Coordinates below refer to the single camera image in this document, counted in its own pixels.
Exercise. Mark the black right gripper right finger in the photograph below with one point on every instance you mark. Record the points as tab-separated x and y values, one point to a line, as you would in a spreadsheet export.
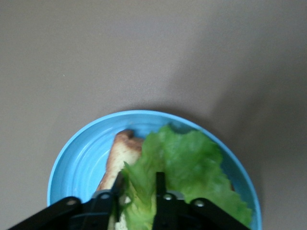
180	215

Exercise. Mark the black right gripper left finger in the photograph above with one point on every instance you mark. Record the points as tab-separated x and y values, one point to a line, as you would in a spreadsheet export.
72	213

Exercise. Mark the green lettuce leaf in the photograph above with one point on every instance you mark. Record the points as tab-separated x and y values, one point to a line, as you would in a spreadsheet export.
192	163

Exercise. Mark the blue round plate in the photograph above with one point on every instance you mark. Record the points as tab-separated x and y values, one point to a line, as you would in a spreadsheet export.
84	155

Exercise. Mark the brown bread slice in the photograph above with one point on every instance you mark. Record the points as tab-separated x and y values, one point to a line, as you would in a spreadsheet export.
122	153

